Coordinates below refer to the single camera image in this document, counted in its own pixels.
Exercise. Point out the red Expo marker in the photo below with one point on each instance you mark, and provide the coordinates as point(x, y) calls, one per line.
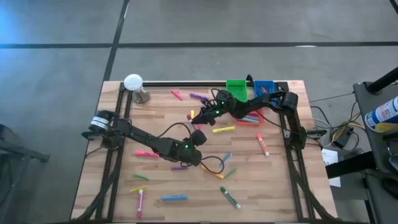
point(263, 89)
point(189, 118)

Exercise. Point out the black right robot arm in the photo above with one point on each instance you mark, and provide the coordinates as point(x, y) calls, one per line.
point(258, 101)

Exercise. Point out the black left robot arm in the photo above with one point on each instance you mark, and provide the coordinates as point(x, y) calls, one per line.
point(146, 138)

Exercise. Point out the pink highlighter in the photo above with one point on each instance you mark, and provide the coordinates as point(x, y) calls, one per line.
point(176, 95)
point(146, 153)
point(200, 127)
point(254, 113)

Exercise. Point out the purple translucent pen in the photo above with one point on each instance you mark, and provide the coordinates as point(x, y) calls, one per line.
point(179, 168)

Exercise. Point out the black cart pole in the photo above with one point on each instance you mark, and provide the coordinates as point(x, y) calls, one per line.
point(384, 80)

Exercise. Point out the blue plastic basket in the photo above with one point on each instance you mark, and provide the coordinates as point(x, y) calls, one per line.
point(269, 87)

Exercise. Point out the orange Expo marker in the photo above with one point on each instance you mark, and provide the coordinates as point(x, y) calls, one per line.
point(262, 145)

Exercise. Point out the yellow translucent pen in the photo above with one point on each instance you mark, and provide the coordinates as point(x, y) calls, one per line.
point(138, 188)

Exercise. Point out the white mushroom-shaped lamp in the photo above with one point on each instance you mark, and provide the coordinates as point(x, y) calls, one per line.
point(133, 82)

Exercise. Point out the bright green Expo marker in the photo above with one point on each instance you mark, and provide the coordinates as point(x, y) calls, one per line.
point(230, 197)

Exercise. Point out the yellow Sharpie highlighter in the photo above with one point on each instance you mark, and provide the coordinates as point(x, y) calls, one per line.
point(214, 173)
point(223, 129)

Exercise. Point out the black floor stand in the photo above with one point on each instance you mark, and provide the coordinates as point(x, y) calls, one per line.
point(25, 154)

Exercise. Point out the teal highlighter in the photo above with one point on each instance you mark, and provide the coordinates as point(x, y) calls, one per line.
point(248, 119)

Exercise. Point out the blue white wipes canister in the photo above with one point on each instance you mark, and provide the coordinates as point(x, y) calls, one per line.
point(384, 113)

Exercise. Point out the green highlighter cap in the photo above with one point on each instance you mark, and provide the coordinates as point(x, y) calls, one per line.
point(230, 173)

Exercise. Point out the blue highlighter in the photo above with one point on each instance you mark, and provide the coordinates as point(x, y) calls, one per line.
point(174, 197)

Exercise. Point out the black aluminium table frame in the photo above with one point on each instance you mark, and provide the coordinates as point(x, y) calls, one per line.
point(186, 84)

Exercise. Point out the grey cart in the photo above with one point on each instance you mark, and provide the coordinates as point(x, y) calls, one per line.
point(363, 102)

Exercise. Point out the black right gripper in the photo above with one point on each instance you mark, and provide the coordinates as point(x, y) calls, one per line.
point(213, 112)

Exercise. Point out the purple highlighter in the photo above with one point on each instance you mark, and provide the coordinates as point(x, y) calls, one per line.
point(199, 96)

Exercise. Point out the grey metal corner bracket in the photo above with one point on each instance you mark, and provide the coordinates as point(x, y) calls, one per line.
point(286, 133)

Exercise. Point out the orange plastic basket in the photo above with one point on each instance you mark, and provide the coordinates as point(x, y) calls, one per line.
point(250, 124)

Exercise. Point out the black power supply box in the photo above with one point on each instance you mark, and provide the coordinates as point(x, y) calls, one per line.
point(342, 138)

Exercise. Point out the white paper sheet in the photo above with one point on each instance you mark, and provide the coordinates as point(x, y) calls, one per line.
point(329, 157)

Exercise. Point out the green plastic basket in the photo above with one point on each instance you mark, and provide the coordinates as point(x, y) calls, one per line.
point(236, 88)

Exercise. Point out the green translucent pen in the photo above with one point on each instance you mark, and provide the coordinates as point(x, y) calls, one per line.
point(140, 177)

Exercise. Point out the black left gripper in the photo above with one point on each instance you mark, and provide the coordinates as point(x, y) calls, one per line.
point(199, 137)

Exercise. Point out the blue translucent pen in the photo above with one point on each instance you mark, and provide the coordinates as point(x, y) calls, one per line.
point(226, 157)

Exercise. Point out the pink Expo marker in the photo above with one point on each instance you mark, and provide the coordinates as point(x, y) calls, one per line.
point(140, 205)

